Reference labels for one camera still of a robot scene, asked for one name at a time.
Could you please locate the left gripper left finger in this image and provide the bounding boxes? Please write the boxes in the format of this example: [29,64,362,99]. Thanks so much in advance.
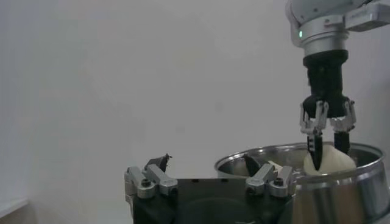
[124,153,179,200]

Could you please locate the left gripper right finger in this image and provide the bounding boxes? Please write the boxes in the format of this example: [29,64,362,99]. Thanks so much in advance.
[242,153,295,198]

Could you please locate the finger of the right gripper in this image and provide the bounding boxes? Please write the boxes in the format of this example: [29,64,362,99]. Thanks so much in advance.
[299,100,330,171]
[328,99,357,155]

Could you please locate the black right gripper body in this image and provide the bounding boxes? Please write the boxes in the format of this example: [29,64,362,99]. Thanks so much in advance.
[301,50,351,119]

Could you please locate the white steamed baozi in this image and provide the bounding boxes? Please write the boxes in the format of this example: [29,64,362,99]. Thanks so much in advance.
[303,144,357,177]

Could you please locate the perforated steel steamer basket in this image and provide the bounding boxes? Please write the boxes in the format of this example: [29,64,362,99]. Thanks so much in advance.
[214,141,390,224]

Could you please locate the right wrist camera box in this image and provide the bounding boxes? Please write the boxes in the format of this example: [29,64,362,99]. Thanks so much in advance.
[344,2,390,33]

